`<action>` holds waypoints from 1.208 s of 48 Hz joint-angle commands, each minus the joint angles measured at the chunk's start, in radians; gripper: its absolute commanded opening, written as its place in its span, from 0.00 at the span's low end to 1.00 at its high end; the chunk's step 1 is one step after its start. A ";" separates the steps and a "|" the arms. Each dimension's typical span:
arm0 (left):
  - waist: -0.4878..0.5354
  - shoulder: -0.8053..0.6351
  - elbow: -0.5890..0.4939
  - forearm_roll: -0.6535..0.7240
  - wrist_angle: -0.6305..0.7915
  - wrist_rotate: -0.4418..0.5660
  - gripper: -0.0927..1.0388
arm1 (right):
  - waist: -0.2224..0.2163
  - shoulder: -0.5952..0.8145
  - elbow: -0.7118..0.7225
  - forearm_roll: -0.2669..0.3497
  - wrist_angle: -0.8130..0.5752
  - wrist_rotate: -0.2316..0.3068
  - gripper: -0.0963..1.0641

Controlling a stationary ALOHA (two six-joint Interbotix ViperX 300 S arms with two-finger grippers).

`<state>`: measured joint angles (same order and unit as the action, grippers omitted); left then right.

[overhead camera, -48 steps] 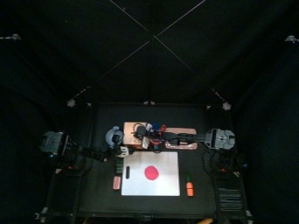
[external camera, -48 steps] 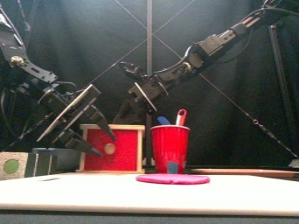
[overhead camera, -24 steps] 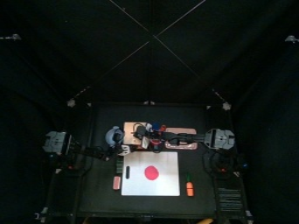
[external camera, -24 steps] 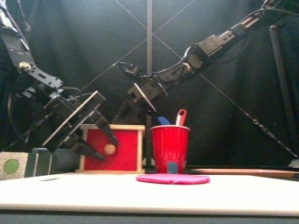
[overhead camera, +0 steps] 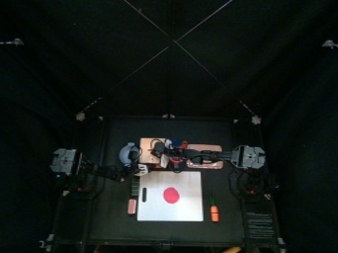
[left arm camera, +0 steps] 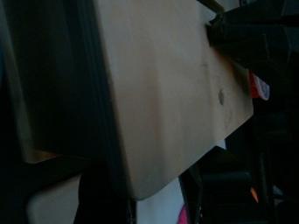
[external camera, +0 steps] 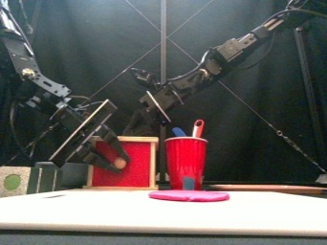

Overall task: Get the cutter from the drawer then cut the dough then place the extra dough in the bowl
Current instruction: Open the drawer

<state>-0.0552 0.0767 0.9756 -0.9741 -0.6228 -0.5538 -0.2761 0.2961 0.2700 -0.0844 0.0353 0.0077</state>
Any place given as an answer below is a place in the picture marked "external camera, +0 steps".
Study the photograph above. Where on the red wooden drawer box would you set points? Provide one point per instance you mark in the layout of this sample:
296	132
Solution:
137	169

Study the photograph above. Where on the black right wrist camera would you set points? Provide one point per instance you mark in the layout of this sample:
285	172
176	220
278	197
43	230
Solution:
143	77

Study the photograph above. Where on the white cutting board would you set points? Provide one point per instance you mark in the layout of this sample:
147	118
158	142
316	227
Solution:
162	213

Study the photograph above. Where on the grey box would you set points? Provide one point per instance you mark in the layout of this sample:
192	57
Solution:
74	175

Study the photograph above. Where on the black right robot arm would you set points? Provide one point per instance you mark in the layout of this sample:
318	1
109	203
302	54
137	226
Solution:
238	48

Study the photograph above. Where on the round wooden drawer knob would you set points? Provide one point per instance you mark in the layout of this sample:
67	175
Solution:
121	163

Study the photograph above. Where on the box with green circle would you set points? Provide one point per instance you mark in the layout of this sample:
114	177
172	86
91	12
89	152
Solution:
22	181

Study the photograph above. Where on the flat wooden tray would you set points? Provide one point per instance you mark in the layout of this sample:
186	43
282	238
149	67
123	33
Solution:
273	189

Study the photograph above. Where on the flat pink dough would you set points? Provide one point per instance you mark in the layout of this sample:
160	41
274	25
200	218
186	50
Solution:
190	195

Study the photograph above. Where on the black tripod stand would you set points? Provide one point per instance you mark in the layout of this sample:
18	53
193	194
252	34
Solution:
309	95

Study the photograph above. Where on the red plastic cup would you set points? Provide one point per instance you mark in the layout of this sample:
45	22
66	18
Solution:
186	159

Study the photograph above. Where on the vertical metal frame pole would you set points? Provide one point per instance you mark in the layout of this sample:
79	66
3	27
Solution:
164	41

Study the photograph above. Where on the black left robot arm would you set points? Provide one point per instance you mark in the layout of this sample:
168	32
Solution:
26	63

